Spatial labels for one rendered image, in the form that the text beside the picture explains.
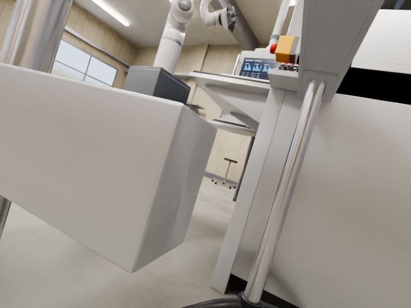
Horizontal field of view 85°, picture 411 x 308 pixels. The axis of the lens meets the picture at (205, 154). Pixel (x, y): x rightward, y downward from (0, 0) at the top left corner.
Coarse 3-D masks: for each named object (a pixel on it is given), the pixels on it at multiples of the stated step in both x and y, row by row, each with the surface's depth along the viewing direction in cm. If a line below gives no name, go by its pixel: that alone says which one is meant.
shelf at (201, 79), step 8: (192, 72) 108; (200, 80) 111; (208, 80) 107; (216, 80) 104; (224, 80) 102; (232, 80) 100; (240, 80) 99; (232, 88) 108; (240, 88) 104; (248, 88) 101; (256, 88) 98; (264, 88) 95; (216, 96) 131; (224, 104) 145; (240, 112) 154
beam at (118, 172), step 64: (0, 64) 23; (0, 128) 21; (64, 128) 18; (128, 128) 16; (192, 128) 17; (0, 192) 20; (64, 192) 18; (128, 192) 15; (192, 192) 20; (128, 256) 15
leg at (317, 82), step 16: (304, 80) 70; (320, 80) 66; (320, 96) 66; (304, 112) 67; (304, 128) 66; (304, 144) 66; (288, 160) 67; (288, 176) 66; (288, 192) 66; (272, 208) 67; (288, 208) 67; (272, 224) 66; (272, 240) 66; (256, 256) 68; (272, 256) 66; (256, 272) 67; (256, 288) 66
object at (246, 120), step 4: (232, 112) 160; (236, 116) 159; (240, 116) 158; (244, 116) 157; (248, 116) 156; (240, 120) 158; (244, 120) 157; (248, 120) 156; (252, 120) 155; (248, 124) 155; (252, 124) 154; (256, 124) 153; (252, 128) 154; (256, 128) 153
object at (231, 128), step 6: (210, 120) 189; (216, 126) 198; (222, 126) 186; (228, 126) 181; (234, 126) 178; (240, 126) 176; (234, 132) 197; (240, 132) 186; (246, 132) 176; (252, 132) 171
